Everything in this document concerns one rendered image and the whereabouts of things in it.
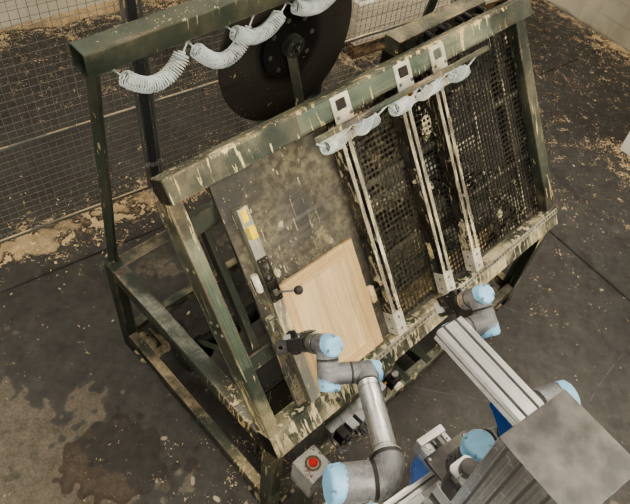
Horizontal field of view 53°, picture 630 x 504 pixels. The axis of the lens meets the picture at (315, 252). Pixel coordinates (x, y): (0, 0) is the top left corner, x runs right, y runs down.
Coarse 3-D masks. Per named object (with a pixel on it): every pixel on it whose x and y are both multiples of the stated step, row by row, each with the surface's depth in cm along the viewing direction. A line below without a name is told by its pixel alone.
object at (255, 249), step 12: (240, 216) 241; (240, 228) 245; (252, 240) 246; (252, 252) 248; (264, 252) 251; (264, 288) 256; (276, 312) 259; (288, 324) 264; (300, 360) 271; (300, 372) 272; (312, 384) 277; (312, 396) 278
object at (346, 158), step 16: (336, 96) 252; (336, 112) 254; (352, 112) 258; (352, 128) 256; (368, 128) 250; (352, 144) 266; (336, 160) 270; (352, 160) 269; (352, 176) 269; (352, 192) 273; (352, 208) 279; (368, 208) 277; (368, 224) 279; (368, 240) 282; (368, 256) 289; (384, 256) 288; (384, 272) 292; (384, 288) 292; (384, 304) 298; (400, 320) 301
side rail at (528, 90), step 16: (512, 32) 329; (512, 48) 333; (528, 48) 334; (528, 64) 336; (528, 80) 338; (528, 96) 341; (528, 112) 345; (528, 128) 350; (544, 144) 357; (544, 160) 359; (528, 176) 367; (544, 176) 361; (528, 192) 372; (544, 192) 364; (544, 208) 369
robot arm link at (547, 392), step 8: (552, 384) 208; (560, 384) 206; (568, 384) 207; (536, 392) 204; (544, 392) 204; (552, 392) 204; (576, 392) 205; (544, 400) 201; (576, 400) 204; (496, 432) 238
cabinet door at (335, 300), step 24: (312, 264) 269; (336, 264) 278; (288, 288) 263; (312, 288) 272; (336, 288) 280; (360, 288) 289; (288, 312) 265; (312, 312) 274; (336, 312) 283; (360, 312) 292; (360, 336) 294; (312, 360) 278
